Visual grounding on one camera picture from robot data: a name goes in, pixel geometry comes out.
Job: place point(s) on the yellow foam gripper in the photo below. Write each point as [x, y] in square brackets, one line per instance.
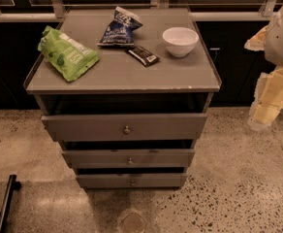
[282, 39]

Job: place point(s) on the grey drawer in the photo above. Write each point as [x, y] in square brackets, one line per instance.
[87, 159]
[155, 180]
[86, 128]

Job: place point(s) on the grey top drawer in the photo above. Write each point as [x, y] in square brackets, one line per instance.
[86, 128]

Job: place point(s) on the grey drawer cabinet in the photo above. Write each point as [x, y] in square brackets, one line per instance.
[120, 85]

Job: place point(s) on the grey bottom drawer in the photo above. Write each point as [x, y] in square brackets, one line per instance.
[155, 180]

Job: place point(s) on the white bowl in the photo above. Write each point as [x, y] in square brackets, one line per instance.
[179, 41]

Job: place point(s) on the black snack bar wrapper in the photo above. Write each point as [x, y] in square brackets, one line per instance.
[144, 56]

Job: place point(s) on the metal window railing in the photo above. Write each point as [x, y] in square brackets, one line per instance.
[141, 4]

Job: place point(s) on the blue chip bag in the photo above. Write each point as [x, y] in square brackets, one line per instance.
[120, 31]

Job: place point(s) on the round floor drain cover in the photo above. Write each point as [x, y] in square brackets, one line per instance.
[132, 223]

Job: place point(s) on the green chip bag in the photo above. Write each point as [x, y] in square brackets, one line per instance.
[70, 58]

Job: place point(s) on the black object on floor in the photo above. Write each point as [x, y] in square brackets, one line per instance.
[12, 185]

